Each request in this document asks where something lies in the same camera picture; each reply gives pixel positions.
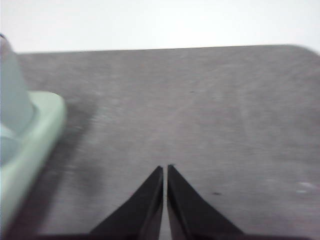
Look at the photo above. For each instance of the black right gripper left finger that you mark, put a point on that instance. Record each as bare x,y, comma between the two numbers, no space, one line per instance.
140,215

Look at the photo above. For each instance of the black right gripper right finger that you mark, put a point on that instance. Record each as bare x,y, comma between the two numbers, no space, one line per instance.
190,215

